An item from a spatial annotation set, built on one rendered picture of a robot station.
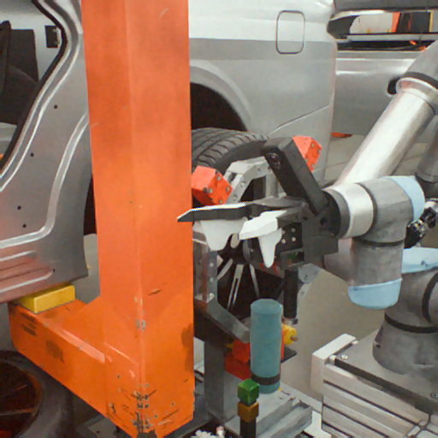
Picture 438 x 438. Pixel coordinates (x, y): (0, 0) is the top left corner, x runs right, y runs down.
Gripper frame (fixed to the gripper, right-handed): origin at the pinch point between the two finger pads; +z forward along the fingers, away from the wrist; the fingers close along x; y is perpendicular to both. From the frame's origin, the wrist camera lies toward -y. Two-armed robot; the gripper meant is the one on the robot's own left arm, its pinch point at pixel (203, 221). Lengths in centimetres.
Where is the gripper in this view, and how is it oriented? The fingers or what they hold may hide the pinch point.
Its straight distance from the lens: 70.1
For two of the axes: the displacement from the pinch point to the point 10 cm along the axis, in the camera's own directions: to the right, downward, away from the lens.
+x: -5.2, -1.2, 8.5
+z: -8.5, 1.5, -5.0
